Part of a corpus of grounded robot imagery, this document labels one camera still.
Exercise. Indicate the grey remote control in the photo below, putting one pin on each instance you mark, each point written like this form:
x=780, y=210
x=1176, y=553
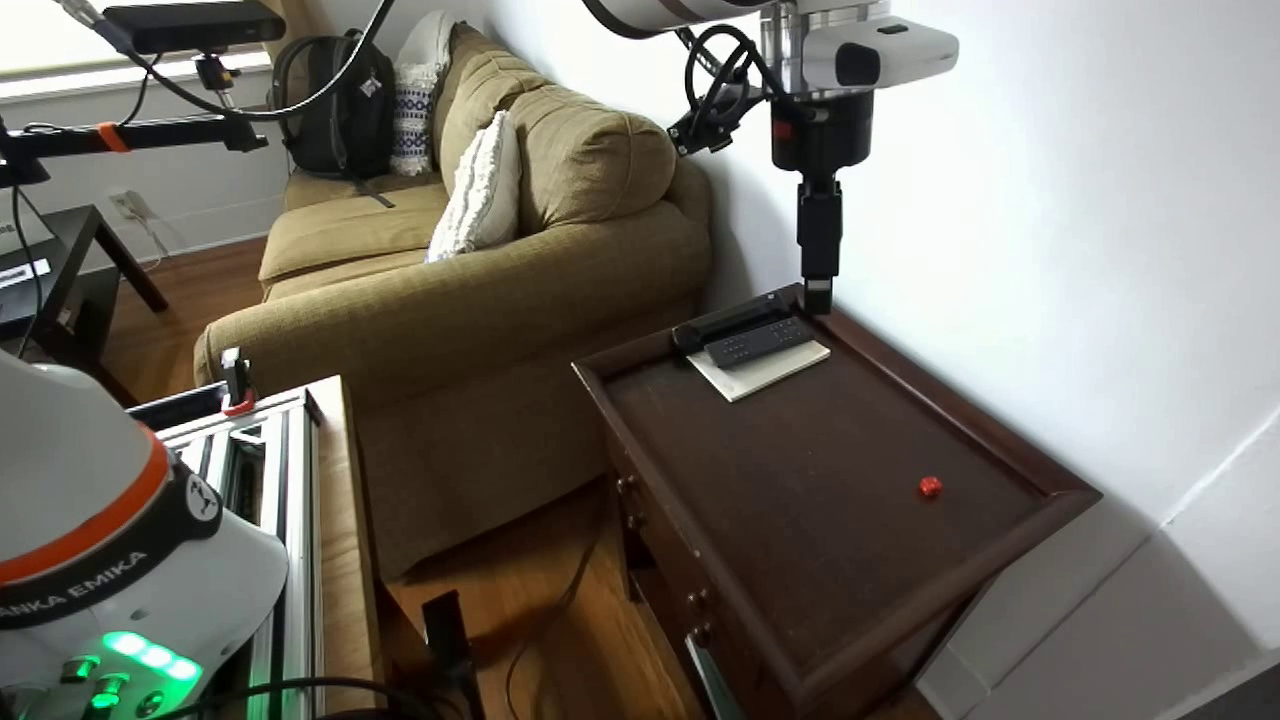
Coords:
x=755, y=347

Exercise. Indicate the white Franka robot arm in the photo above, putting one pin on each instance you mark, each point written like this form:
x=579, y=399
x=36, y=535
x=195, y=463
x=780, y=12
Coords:
x=105, y=535

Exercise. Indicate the small dark side table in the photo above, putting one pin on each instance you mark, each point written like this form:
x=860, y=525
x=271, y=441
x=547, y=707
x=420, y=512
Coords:
x=75, y=284

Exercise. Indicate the patterned white cushion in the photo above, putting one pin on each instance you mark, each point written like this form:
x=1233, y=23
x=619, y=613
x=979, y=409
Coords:
x=417, y=103

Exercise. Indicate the white wall outlet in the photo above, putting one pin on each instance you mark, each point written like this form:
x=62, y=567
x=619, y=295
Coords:
x=128, y=205

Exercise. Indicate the black camera on mount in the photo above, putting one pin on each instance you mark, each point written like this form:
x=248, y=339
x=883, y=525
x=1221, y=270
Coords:
x=195, y=27

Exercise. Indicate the black block on floor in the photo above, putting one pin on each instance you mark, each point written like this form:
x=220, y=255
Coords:
x=448, y=642

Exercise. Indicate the black backpack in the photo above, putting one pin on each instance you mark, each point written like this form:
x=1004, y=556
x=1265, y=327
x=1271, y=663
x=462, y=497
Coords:
x=337, y=105

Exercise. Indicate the white notepad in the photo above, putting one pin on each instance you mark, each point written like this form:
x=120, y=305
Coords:
x=773, y=374

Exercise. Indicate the olive fabric sofa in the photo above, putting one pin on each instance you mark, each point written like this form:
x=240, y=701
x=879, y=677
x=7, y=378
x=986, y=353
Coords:
x=504, y=322

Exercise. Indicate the dark wooden nightstand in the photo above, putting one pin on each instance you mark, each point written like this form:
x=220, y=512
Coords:
x=827, y=480

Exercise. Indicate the wooden mounting board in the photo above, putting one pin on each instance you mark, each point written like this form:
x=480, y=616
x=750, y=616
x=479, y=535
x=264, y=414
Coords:
x=344, y=535

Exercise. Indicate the long black remote control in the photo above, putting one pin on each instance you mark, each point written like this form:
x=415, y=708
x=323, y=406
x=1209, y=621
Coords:
x=726, y=327

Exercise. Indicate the orange dice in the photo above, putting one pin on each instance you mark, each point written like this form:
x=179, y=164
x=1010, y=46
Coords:
x=930, y=485

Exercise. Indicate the black boom bar orange tape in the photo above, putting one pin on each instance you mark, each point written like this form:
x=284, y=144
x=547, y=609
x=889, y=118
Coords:
x=135, y=136

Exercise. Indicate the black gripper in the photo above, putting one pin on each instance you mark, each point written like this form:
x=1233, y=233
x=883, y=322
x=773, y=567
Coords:
x=827, y=128

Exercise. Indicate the red black clamp knob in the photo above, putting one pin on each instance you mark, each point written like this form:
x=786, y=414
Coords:
x=239, y=382

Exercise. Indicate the aluminium profile frame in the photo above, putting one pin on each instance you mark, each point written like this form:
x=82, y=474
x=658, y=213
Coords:
x=252, y=505

